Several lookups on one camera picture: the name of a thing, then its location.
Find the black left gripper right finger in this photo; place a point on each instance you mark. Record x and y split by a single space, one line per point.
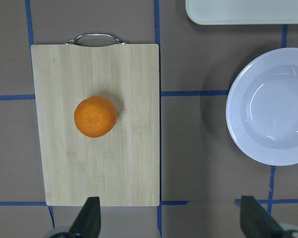
256 222

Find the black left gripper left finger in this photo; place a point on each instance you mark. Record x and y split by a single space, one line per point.
88 222

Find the orange fruit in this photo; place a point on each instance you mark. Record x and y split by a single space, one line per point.
95 116

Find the white ribbed plate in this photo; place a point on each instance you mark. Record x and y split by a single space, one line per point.
262 108

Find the cream bear tray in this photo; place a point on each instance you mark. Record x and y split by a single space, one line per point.
242 12

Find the bamboo cutting board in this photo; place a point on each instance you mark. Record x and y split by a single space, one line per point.
122 167

